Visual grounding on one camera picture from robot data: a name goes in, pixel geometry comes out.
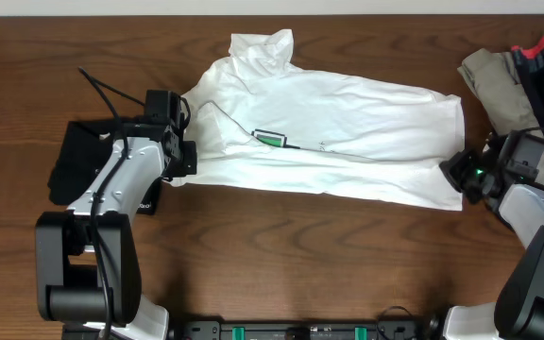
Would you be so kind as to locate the folded black polo shirt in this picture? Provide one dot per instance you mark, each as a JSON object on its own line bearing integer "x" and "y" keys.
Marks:
{"x": 98, "y": 171}

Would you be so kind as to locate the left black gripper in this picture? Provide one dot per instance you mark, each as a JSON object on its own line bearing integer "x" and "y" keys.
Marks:
{"x": 185, "y": 158}

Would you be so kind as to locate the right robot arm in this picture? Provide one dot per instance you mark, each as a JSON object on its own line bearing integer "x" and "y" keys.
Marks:
{"x": 508, "y": 186}

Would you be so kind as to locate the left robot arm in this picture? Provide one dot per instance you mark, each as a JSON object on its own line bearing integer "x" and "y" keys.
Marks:
{"x": 88, "y": 273}

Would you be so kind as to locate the white t-shirt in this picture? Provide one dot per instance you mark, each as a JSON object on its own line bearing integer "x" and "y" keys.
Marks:
{"x": 260, "y": 122}

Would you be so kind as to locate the red garment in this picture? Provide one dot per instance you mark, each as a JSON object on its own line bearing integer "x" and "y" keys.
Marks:
{"x": 532, "y": 52}

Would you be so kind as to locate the grey khaki garment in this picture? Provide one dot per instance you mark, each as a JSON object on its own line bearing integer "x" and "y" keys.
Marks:
{"x": 494, "y": 80}

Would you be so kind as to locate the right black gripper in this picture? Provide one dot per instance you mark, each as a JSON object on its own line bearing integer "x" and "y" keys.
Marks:
{"x": 452, "y": 169}

